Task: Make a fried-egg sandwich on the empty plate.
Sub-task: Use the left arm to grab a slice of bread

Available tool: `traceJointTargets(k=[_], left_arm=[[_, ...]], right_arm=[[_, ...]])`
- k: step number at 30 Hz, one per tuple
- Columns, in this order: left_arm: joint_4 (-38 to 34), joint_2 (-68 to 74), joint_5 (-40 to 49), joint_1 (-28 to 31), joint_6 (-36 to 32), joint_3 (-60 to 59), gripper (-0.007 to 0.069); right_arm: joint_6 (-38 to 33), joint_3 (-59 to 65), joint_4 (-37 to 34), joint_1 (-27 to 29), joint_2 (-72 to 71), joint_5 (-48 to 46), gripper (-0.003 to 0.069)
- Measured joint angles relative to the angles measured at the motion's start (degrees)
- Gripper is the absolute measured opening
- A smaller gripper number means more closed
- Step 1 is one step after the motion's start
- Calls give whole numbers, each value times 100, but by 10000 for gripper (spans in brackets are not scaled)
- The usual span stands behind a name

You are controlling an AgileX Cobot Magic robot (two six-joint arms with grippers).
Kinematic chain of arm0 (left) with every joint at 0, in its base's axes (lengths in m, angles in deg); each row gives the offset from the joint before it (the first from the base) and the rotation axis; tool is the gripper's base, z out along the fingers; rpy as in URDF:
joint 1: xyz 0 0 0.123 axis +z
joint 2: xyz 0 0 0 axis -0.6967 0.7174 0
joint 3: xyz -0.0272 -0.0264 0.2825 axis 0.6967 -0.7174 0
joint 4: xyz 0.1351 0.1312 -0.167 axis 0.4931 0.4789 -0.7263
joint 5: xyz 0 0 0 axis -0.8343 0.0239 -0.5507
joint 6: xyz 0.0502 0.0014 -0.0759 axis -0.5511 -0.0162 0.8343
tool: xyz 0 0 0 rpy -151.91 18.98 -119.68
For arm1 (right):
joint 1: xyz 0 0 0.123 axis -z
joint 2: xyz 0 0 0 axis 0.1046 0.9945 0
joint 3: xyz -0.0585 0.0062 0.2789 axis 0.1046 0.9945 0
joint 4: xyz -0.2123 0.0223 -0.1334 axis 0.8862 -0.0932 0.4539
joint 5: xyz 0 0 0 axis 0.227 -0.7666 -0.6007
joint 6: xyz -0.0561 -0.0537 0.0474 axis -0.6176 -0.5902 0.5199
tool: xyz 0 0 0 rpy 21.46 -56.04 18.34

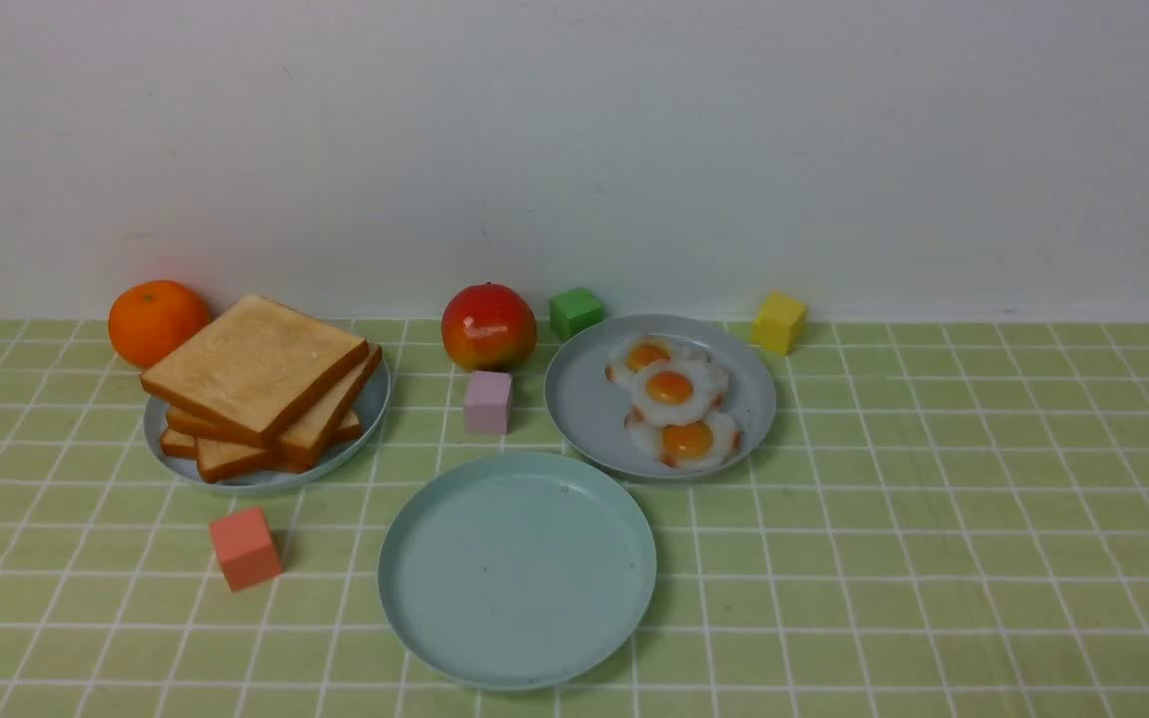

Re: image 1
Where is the toast slice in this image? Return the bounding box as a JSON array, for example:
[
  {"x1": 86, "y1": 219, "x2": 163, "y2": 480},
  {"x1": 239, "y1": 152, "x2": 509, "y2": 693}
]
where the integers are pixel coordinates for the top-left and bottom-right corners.
[
  {"x1": 159, "y1": 411, "x2": 364, "y2": 461},
  {"x1": 165, "y1": 343, "x2": 383, "y2": 470},
  {"x1": 194, "y1": 438, "x2": 310, "y2": 485},
  {"x1": 141, "y1": 294, "x2": 369, "y2": 447}
]

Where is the grey-blue egg plate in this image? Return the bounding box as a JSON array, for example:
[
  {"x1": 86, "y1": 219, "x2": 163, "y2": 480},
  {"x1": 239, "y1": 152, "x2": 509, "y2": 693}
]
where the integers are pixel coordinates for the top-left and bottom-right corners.
[{"x1": 546, "y1": 314, "x2": 779, "y2": 482}]

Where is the orange fruit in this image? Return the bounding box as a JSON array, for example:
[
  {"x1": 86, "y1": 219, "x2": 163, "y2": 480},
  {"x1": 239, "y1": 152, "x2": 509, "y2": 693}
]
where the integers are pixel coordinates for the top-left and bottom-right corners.
[{"x1": 108, "y1": 280, "x2": 211, "y2": 369}]

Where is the yellow cube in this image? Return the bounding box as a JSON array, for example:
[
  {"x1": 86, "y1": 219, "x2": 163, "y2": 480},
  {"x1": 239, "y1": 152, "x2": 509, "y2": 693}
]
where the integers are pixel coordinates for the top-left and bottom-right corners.
[{"x1": 749, "y1": 291, "x2": 808, "y2": 356}]

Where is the green cube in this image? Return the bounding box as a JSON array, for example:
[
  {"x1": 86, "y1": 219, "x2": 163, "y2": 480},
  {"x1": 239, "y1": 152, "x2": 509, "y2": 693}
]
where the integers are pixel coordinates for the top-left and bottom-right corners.
[{"x1": 549, "y1": 287, "x2": 606, "y2": 342}]

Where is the fried egg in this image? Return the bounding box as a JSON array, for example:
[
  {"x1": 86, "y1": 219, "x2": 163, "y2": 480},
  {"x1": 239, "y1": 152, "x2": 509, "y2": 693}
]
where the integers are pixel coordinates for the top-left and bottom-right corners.
[
  {"x1": 629, "y1": 360, "x2": 730, "y2": 427},
  {"x1": 603, "y1": 333, "x2": 708, "y2": 389},
  {"x1": 623, "y1": 412, "x2": 743, "y2": 473}
]

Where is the red apple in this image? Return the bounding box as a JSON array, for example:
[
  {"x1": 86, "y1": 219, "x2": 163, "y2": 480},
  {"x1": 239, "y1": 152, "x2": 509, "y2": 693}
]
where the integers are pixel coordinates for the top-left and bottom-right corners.
[{"x1": 441, "y1": 281, "x2": 538, "y2": 372}]

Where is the grey-blue bread plate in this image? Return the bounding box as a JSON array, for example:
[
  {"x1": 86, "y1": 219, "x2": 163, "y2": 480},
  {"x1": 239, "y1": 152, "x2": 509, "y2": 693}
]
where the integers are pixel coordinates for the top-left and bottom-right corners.
[{"x1": 142, "y1": 360, "x2": 393, "y2": 496}]

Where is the salmon red cube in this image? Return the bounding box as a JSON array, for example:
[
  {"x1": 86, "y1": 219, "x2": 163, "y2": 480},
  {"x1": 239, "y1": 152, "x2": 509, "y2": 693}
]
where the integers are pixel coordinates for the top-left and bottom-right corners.
[{"x1": 208, "y1": 505, "x2": 283, "y2": 592}]

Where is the pink-lilac cube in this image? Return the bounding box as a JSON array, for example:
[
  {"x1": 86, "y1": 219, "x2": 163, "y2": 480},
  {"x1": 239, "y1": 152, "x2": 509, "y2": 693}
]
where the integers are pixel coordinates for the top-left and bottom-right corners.
[{"x1": 462, "y1": 371, "x2": 514, "y2": 437}]

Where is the light teal empty plate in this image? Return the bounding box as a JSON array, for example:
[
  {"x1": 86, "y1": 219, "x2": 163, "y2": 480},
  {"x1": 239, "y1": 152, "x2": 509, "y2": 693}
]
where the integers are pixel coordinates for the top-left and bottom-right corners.
[{"x1": 377, "y1": 453, "x2": 658, "y2": 690}]

